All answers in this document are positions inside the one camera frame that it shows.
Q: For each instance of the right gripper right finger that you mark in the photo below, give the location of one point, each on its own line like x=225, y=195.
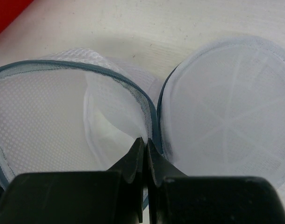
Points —
x=175, y=198

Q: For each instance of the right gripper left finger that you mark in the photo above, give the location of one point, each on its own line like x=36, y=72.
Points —
x=114, y=196

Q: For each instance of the white mesh laundry bag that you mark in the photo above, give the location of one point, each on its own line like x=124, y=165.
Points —
x=220, y=112

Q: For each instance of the red plastic tray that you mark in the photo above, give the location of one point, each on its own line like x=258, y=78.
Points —
x=22, y=15

